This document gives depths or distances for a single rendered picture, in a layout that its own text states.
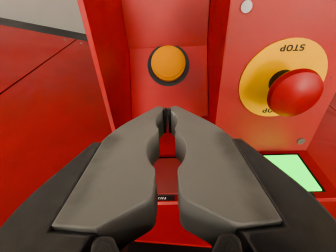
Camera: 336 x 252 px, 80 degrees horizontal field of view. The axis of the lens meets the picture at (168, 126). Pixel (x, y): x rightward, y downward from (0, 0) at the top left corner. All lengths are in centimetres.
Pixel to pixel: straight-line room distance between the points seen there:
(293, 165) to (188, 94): 13
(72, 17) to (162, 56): 83
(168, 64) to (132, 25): 6
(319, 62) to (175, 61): 13
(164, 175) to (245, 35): 14
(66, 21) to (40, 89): 53
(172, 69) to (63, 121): 29
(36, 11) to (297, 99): 103
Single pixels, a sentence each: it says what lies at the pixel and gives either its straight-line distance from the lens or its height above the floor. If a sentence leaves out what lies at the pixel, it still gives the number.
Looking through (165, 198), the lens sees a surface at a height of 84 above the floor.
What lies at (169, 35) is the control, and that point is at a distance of 24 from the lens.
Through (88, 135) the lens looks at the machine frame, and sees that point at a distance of 41.
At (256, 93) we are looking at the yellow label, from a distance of 20.
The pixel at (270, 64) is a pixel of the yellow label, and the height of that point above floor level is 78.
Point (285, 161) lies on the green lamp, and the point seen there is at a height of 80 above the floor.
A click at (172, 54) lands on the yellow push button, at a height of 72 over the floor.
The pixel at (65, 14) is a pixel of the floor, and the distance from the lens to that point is 104.
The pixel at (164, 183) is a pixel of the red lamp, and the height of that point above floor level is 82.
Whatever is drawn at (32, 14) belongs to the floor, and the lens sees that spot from 111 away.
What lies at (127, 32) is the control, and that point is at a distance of 25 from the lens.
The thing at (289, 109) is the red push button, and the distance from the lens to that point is 18.
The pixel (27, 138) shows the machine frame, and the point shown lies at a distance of 43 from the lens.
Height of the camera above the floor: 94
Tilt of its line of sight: 53 degrees down
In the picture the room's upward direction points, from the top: 180 degrees counter-clockwise
